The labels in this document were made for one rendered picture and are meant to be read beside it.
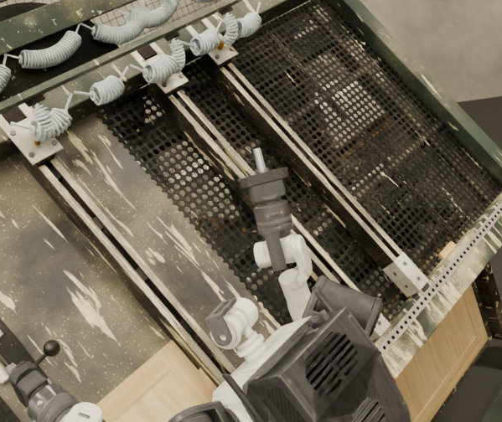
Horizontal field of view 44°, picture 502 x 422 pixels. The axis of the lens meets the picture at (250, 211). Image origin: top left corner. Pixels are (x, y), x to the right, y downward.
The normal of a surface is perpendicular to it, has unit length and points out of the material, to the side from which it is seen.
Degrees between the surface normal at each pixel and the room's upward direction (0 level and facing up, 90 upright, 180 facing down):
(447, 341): 90
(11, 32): 90
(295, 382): 68
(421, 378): 90
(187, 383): 59
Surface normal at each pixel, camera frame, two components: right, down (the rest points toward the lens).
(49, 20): 0.65, 0.00
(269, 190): 0.13, 0.08
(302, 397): 0.48, -0.33
